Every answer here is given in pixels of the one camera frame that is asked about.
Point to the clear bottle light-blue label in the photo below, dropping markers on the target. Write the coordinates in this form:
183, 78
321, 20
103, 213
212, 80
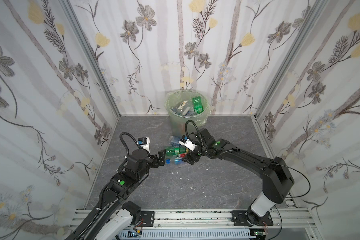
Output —
175, 141

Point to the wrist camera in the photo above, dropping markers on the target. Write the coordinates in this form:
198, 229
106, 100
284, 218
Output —
144, 143
187, 143

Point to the Fiji water bottle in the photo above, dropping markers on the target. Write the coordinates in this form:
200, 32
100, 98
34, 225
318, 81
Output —
175, 159

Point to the white slotted cable duct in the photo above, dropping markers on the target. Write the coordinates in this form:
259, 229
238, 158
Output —
192, 234

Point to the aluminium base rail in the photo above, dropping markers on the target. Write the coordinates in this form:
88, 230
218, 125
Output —
224, 218

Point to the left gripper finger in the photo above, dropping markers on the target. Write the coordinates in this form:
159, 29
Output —
161, 161
162, 155

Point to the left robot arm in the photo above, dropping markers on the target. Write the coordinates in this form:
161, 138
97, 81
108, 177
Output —
112, 213

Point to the green bottle yellow cap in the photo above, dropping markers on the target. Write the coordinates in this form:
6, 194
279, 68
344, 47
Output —
175, 150
197, 103

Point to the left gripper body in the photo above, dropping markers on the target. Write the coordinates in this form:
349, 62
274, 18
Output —
160, 157

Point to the clear square bottle white cap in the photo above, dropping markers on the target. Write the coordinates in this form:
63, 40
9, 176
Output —
183, 108

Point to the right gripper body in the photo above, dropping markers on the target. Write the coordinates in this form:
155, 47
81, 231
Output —
190, 155

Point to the green-lined mesh trash bin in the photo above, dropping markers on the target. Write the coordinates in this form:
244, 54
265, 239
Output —
178, 122

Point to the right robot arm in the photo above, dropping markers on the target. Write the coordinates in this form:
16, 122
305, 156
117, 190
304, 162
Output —
286, 180

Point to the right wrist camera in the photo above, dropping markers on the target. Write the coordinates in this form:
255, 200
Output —
187, 143

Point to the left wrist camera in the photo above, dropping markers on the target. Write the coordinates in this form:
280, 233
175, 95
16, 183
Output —
144, 143

